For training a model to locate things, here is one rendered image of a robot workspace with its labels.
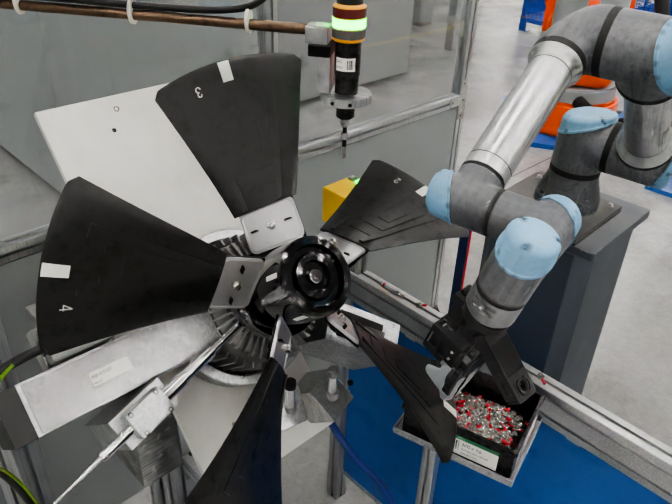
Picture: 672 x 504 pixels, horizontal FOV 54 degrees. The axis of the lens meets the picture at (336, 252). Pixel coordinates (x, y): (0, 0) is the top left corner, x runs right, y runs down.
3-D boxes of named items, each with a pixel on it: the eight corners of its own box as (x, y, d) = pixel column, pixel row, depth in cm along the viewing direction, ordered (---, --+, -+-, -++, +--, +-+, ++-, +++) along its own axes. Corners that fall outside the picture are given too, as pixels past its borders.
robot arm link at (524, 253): (576, 234, 86) (552, 265, 80) (538, 290, 93) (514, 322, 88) (524, 202, 88) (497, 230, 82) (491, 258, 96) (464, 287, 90)
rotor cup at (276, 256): (214, 301, 98) (253, 284, 87) (261, 229, 105) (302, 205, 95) (287, 356, 102) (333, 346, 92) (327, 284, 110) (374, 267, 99)
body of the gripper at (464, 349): (449, 327, 107) (478, 277, 99) (489, 364, 103) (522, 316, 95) (419, 347, 102) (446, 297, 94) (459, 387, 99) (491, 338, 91)
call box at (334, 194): (321, 225, 157) (322, 185, 151) (351, 212, 163) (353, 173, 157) (369, 253, 147) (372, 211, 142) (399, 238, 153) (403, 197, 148)
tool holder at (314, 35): (300, 105, 88) (300, 29, 83) (312, 88, 94) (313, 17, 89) (366, 111, 87) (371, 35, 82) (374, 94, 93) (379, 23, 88)
